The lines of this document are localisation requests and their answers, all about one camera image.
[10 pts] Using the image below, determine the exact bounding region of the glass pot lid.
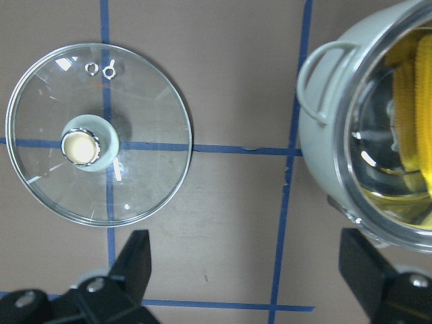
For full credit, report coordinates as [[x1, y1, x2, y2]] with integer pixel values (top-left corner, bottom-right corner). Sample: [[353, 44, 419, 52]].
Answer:
[[5, 43, 193, 227]]

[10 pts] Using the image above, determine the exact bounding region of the pale green pot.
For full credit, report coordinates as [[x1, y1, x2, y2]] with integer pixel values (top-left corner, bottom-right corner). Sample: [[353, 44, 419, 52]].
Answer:
[[296, 1, 431, 252]]

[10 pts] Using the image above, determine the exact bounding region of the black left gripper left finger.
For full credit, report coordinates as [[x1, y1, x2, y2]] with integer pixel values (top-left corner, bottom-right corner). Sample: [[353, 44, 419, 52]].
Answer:
[[73, 229, 151, 323]]

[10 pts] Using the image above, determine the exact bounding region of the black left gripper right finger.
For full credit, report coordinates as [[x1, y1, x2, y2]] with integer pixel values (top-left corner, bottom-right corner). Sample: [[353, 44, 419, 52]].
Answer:
[[338, 228, 431, 323]]

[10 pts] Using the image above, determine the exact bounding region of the yellow toy corn cob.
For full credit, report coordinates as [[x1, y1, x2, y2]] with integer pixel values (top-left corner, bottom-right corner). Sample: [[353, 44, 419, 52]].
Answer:
[[385, 28, 431, 194]]

